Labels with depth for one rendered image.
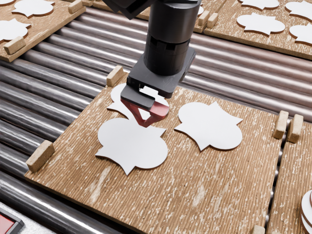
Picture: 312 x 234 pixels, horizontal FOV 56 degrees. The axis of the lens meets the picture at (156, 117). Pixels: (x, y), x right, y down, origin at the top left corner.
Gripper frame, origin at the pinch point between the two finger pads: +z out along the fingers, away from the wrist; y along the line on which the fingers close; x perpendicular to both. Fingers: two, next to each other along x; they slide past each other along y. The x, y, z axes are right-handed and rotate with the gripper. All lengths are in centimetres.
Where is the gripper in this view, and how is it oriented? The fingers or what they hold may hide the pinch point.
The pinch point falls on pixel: (155, 101)
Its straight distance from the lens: 48.7
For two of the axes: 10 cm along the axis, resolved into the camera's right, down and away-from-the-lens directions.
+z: -1.3, 5.9, 8.0
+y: -3.8, 7.1, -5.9
